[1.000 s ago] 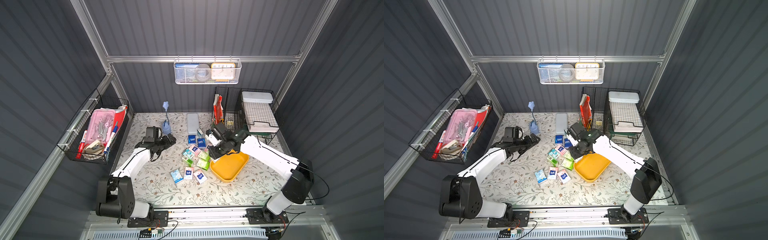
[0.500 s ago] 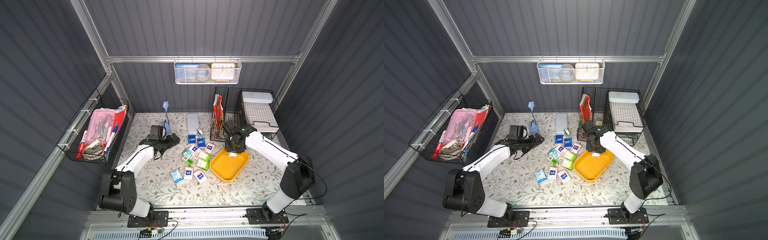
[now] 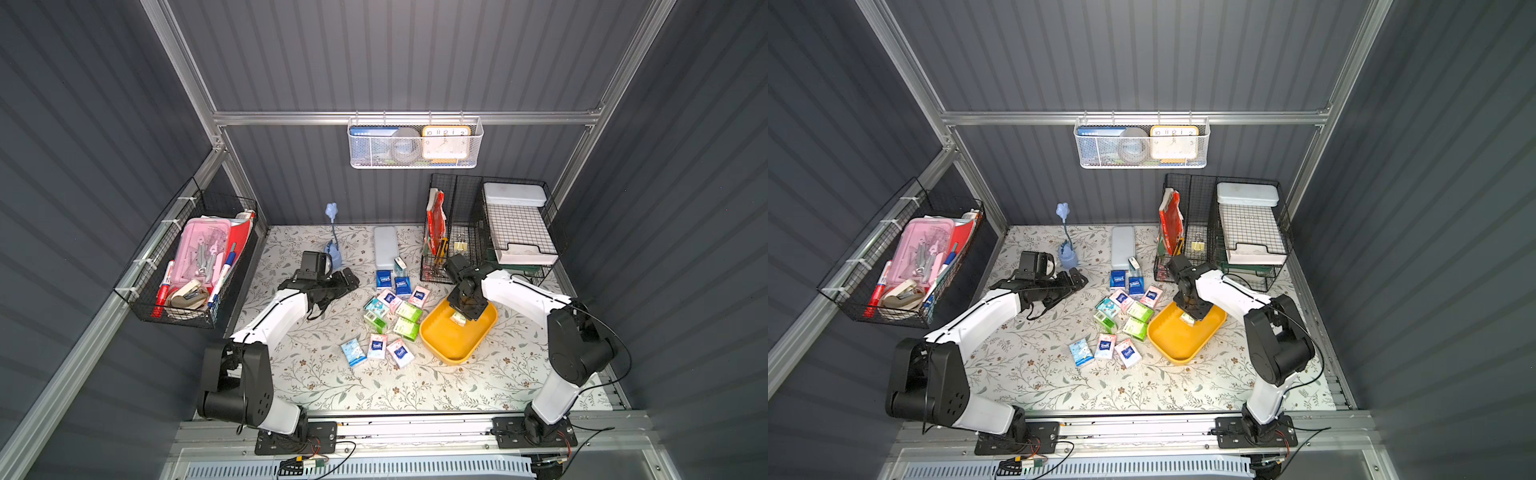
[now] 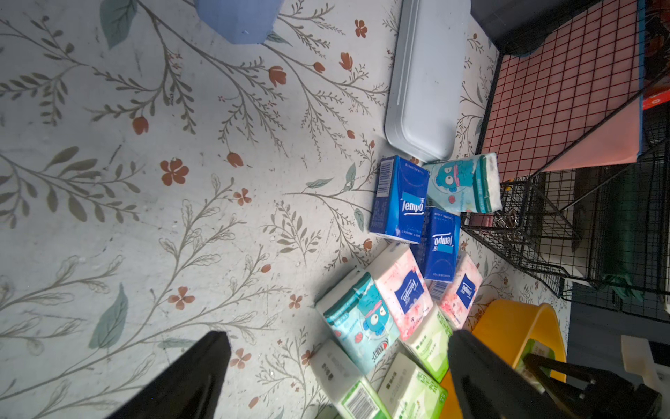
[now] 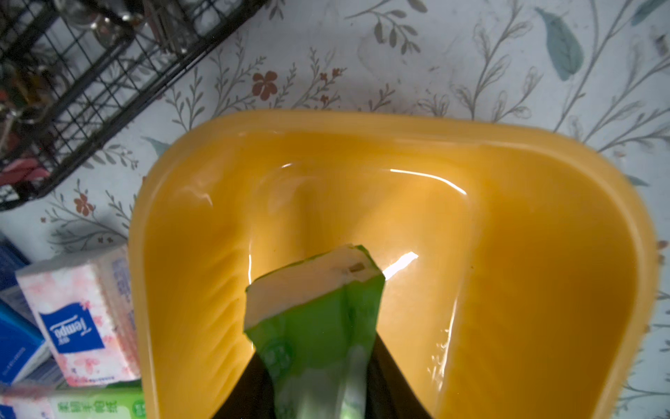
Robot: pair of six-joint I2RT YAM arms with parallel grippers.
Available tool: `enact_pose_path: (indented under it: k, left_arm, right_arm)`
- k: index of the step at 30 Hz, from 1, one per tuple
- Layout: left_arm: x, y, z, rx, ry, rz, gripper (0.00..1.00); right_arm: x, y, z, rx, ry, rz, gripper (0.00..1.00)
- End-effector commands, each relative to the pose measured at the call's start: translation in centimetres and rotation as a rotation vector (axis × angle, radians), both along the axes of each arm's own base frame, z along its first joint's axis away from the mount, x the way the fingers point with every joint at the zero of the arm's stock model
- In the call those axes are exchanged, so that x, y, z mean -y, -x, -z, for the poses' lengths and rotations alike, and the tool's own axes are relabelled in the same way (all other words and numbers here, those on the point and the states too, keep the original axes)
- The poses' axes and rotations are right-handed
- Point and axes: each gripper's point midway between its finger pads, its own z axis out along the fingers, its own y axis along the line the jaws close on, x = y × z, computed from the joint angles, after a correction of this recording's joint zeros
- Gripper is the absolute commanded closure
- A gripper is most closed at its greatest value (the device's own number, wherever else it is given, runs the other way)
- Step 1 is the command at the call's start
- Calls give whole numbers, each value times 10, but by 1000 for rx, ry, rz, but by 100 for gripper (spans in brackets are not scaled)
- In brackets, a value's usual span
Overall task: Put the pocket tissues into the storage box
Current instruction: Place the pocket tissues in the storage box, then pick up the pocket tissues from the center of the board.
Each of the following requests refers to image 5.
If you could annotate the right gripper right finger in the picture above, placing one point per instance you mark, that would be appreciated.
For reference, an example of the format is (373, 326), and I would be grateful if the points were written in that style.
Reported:
(388, 394)

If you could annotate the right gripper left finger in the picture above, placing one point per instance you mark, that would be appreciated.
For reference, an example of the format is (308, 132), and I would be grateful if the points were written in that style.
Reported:
(252, 396)

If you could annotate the green tissue pack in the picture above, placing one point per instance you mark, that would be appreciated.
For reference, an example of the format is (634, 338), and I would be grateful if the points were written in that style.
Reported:
(313, 325)
(121, 400)

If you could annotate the yellow plastic storage box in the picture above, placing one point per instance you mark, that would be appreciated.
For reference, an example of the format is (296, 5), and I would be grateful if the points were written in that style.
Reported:
(522, 265)

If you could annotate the pink Tempo tissue pack right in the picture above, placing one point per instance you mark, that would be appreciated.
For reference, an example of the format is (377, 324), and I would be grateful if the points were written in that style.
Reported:
(82, 304)

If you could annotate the black wire desk organizer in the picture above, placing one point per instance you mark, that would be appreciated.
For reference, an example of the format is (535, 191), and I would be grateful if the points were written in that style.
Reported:
(75, 73)

